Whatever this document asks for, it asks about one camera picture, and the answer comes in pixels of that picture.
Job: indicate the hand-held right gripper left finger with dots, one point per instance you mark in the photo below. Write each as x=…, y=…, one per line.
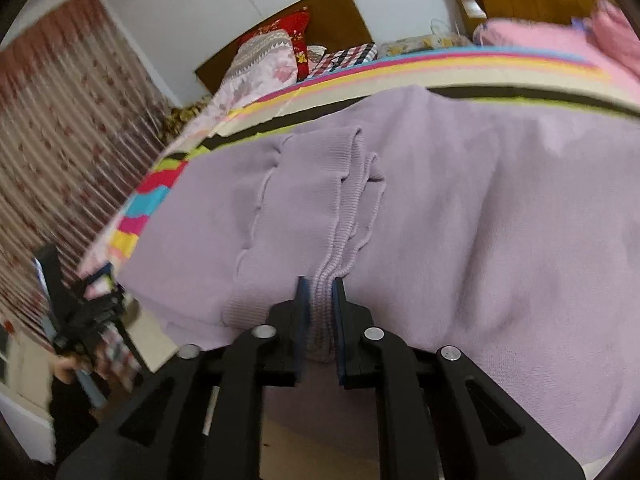
x=300, y=320

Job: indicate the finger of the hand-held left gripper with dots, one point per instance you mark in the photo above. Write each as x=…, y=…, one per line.
x=97, y=280
x=51, y=280

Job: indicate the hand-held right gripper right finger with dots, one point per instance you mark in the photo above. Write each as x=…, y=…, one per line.
x=340, y=320

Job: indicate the lilac pants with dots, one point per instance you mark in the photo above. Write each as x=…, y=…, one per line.
x=450, y=260

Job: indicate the person's left forearm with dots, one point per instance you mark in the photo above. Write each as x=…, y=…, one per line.
x=72, y=420

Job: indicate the person's left hand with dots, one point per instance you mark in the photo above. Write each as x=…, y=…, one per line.
x=63, y=368

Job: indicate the white cabinet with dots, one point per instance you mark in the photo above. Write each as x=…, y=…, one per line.
x=22, y=410

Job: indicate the brown floral curtain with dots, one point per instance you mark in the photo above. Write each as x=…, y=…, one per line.
x=65, y=135

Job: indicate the brown and yellow blanket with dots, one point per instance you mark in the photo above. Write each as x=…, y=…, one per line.
x=182, y=120

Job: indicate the pale pink floral quilt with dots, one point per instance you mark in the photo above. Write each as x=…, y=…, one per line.
x=260, y=75

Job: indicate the checked cloth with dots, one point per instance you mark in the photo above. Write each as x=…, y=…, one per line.
x=345, y=57

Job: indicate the striped colourful blanket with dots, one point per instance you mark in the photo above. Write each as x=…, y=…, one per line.
x=450, y=72

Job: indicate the yellow floral cloth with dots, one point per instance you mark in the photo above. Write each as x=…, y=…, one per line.
x=415, y=45

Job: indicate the red floral pillow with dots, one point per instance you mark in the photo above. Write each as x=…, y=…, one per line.
x=295, y=30

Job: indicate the dark wooden headboard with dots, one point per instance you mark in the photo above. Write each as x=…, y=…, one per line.
x=325, y=15

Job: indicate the pink bed sheet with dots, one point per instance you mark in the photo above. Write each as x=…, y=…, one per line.
x=530, y=40

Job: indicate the small purple cloth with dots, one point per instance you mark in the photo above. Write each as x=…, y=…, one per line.
x=578, y=23

